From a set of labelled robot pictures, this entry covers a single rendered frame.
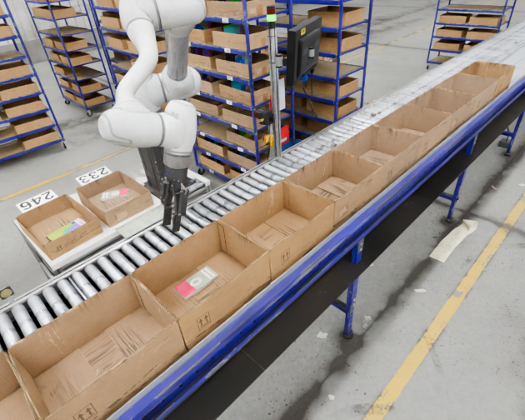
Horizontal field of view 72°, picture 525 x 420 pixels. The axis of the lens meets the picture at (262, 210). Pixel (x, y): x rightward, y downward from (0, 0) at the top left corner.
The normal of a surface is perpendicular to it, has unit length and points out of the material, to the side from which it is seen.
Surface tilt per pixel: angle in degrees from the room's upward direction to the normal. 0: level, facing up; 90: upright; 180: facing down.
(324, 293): 0
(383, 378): 0
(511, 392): 0
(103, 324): 89
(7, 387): 90
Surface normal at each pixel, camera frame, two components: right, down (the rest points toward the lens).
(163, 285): 0.71, 0.37
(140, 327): -0.06, -0.81
